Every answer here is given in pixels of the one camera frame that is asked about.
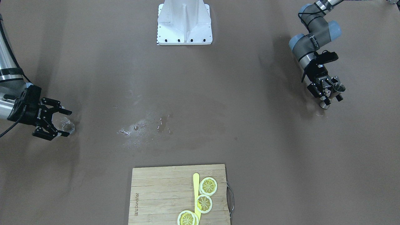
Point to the lemon slice near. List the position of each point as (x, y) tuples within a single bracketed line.
[(187, 217)]

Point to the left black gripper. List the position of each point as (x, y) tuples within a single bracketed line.
[(316, 76)]

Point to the lemon slice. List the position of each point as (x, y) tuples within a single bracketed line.
[(203, 204), (187, 217), (208, 186)]

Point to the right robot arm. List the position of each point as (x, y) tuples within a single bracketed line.
[(12, 78)]

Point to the bamboo cutting board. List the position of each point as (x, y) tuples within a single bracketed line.
[(160, 194)]

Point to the lemon slice middle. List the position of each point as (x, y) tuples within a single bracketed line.
[(203, 204)]

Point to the clear glass cup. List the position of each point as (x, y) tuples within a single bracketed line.
[(67, 125)]

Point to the lemon slice far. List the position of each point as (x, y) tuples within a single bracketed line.
[(208, 186)]

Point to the yellow plastic knife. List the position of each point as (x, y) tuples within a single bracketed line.
[(196, 183)]

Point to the steel jigger measuring cup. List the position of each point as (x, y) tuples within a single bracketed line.
[(336, 90)]

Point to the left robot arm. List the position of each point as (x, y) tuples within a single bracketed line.
[(305, 49)]

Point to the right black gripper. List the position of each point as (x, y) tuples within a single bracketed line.
[(27, 110)]

